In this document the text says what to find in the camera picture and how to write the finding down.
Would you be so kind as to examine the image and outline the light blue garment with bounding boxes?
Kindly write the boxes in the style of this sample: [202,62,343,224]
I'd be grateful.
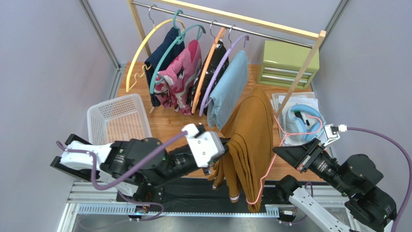
[207,50,249,130]

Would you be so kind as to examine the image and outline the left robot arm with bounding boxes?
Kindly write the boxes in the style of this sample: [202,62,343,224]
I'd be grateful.
[50,131,229,201]

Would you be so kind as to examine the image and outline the pink patterned garment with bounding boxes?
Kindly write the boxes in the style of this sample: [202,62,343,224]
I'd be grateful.
[154,40,202,116]

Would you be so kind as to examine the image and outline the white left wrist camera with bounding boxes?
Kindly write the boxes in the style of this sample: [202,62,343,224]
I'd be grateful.
[182,124,220,168]

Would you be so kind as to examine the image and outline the green drawer box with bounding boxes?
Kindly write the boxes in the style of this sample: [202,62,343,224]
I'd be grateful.
[257,40,311,88]

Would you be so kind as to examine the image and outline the purple hanger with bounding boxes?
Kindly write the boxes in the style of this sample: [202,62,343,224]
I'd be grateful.
[199,25,250,116]

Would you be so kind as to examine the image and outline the wooden clothes rack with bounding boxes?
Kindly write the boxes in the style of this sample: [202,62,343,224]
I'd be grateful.
[127,0,328,120]

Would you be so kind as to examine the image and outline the brown trousers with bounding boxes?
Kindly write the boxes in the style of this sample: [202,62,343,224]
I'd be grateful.
[208,86,275,213]

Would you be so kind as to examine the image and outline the navy blue garment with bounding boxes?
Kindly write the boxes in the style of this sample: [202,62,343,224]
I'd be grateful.
[144,26,186,107]

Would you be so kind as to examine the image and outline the white plastic basket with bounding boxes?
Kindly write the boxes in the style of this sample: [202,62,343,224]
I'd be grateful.
[87,93,152,145]

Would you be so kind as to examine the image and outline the orange hanger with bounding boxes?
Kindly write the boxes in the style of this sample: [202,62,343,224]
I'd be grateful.
[191,28,227,114]

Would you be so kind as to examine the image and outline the light blue headphones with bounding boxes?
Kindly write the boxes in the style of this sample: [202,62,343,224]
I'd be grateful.
[284,104,325,142]

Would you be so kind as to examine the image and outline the pink wire hanger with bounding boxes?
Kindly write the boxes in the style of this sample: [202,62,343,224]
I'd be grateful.
[246,116,324,205]

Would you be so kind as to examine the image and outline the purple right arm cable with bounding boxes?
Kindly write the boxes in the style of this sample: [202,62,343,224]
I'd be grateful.
[346,127,412,232]

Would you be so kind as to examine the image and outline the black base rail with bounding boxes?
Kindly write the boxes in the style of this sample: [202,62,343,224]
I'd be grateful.
[126,178,292,215]

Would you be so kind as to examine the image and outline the teal hanger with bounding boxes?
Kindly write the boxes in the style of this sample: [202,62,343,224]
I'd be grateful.
[149,9,206,94]

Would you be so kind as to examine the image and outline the yellow hanger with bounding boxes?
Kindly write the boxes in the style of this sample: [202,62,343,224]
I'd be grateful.
[125,1,173,93]

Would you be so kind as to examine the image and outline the metal rack rod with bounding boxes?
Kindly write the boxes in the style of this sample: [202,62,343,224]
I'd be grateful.
[131,0,313,48]

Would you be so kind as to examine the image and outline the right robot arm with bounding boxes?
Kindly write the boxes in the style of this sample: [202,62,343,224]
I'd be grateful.
[272,139,397,232]

